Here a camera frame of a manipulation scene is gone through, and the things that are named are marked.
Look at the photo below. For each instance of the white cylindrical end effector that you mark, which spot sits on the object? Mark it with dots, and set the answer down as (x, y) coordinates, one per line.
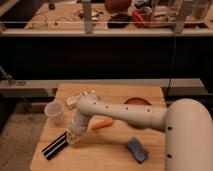
(74, 133)

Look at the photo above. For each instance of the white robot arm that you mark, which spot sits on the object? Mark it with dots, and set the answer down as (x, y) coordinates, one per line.
(187, 125)

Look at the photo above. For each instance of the orange carrot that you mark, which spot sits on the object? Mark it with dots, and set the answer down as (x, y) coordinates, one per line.
(102, 124)

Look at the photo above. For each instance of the white crumpled object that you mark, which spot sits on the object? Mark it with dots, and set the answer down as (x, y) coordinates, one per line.
(72, 100)

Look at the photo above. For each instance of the clear plastic cup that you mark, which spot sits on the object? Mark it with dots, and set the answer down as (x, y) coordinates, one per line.
(54, 111)

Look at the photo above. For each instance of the red round plate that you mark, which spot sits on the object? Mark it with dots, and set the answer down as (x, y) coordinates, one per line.
(137, 101)

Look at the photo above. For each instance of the black bowl on shelf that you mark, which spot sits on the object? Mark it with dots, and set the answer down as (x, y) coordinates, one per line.
(119, 20)

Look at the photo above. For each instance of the red box on shelf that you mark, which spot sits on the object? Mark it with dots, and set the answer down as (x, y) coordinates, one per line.
(142, 20)

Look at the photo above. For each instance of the grey metal post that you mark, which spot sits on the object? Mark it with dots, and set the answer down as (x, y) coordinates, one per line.
(87, 11)

